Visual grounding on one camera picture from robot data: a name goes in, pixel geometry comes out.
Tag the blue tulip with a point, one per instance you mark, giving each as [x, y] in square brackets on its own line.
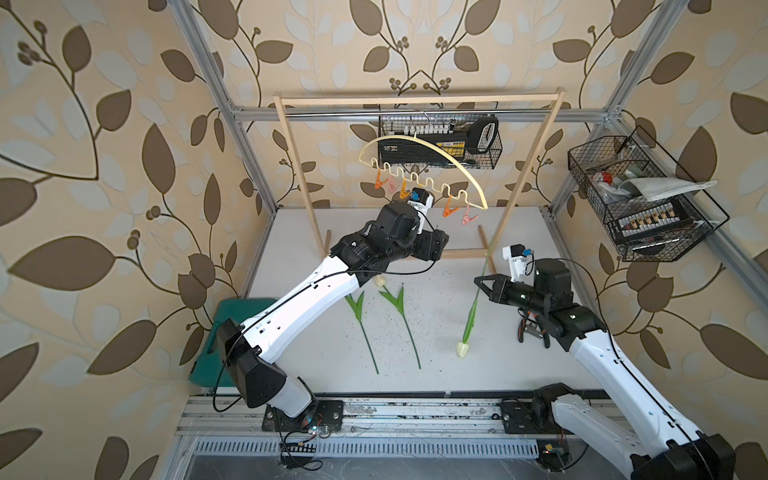
[356, 304]

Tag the bit set box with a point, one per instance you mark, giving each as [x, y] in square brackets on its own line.
[652, 221]

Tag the orange clip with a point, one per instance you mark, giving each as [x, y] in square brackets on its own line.
[378, 179]
[449, 209]

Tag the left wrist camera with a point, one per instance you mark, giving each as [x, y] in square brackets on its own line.
[421, 200]

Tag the white paper in basket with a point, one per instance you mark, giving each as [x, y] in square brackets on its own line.
[659, 188]

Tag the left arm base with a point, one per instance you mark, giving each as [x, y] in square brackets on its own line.
[322, 415]

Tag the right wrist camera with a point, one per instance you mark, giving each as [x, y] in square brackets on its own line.
[520, 260]

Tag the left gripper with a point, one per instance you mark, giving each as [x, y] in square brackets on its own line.
[435, 245]

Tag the green tool case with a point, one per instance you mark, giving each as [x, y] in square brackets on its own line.
[205, 370]

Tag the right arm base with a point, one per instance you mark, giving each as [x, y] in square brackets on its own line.
[520, 416]

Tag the yellow clip hanger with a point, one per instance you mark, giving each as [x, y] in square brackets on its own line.
[394, 153]

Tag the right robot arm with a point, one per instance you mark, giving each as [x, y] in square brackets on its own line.
[661, 442]

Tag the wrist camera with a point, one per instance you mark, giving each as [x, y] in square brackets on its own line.
[421, 200]
[520, 260]

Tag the white tulip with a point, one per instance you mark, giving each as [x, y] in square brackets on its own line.
[463, 346]
[398, 302]

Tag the black yellow tool case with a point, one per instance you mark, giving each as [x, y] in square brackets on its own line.
[432, 147]

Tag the orange black pliers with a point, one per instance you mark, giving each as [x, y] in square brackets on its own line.
[529, 325]

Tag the right wire basket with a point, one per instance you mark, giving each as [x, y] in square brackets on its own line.
[601, 165]

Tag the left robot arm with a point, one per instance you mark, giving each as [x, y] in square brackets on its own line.
[250, 349]

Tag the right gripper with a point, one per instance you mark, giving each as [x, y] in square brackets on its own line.
[498, 292]

